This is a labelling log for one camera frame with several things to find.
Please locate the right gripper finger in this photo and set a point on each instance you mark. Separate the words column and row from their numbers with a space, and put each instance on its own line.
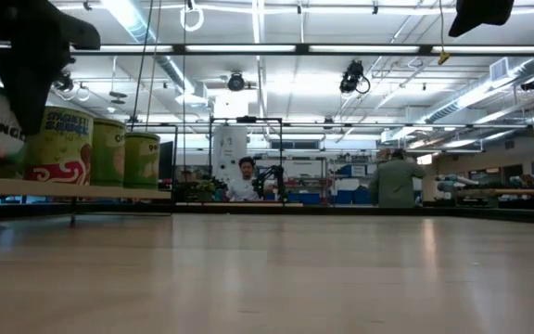
column 480, row 11

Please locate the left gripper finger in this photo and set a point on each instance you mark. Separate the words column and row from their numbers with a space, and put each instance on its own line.
column 28, row 88

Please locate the spaghetti sauce can red swirl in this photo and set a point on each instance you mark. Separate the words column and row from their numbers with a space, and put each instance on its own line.
column 63, row 153

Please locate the green orange-label tin can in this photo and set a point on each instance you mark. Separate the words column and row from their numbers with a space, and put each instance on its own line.
column 109, row 158

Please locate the green pea-lettered tin can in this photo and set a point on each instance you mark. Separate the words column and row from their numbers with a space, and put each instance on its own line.
column 142, row 162

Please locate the background black robot arm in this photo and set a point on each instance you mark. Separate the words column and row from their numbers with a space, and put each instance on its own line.
column 267, row 178

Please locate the yellow hanging plug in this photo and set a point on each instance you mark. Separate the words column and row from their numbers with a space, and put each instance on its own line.
column 443, row 58

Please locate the white air vent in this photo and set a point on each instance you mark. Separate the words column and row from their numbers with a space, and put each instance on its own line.
column 499, row 68

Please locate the black monitor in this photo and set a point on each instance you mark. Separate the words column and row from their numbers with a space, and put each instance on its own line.
column 165, row 160

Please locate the cardboard boxes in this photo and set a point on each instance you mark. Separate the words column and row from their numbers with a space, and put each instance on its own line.
column 384, row 154

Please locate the background wooden table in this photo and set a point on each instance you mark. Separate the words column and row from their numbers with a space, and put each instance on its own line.
column 503, row 191

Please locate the person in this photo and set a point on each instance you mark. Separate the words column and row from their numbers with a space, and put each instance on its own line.
column 394, row 183
column 244, row 190

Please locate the potted green plant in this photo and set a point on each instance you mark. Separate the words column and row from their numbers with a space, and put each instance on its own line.
column 204, row 187

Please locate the blue storage bin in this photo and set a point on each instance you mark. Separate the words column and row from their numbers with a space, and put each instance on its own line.
column 352, row 170
column 311, row 198
column 343, row 197
column 361, row 197

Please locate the round black ceiling device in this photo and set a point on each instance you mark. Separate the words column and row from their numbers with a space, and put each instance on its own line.
column 236, row 81

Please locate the white cabinet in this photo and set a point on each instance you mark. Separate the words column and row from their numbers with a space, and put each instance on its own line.
column 227, row 148

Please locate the white board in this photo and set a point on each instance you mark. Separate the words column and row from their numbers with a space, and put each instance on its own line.
column 304, row 169

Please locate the wooden shelf with black frame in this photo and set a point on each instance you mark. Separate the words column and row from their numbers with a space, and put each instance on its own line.
column 86, row 191

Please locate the black aluminium table frame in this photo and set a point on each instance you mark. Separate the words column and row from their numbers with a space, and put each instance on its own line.
column 341, row 211

